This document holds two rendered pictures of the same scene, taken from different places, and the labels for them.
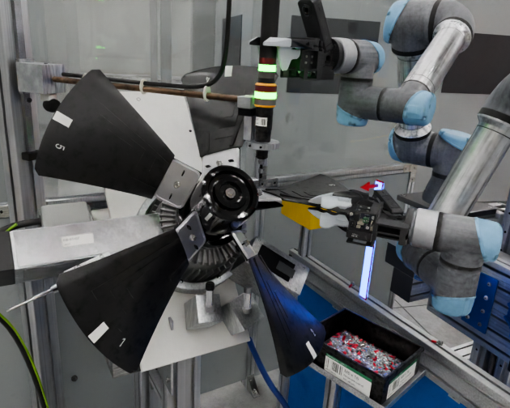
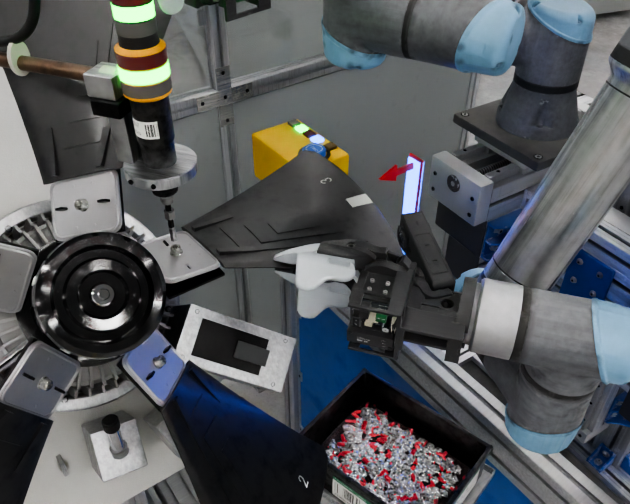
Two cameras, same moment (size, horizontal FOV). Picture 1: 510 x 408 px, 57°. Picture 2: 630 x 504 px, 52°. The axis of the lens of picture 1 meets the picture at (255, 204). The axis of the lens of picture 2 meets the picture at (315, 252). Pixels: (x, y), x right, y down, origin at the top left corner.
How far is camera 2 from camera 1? 0.44 m
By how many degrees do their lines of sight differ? 21
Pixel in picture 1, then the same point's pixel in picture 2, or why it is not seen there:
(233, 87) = (88, 17)
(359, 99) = (366, 19)
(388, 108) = (426, 41)
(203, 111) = (33, 78)
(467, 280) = (570, 412)
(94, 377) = not seen: hidden behind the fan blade
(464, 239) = (569, 356)
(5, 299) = not seen: outside the picture
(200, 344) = (122, 484)
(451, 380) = (534, 485)
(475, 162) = (599, 167)
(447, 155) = (541, 48)
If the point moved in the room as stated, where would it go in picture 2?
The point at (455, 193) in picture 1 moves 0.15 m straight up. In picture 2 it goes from (555, 225) to (595, 91)
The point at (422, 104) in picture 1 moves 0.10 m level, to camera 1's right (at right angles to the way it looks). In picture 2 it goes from (495, 39) to (593, 36)
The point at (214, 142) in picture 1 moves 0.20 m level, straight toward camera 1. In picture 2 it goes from (65, 156) to (36, 284)
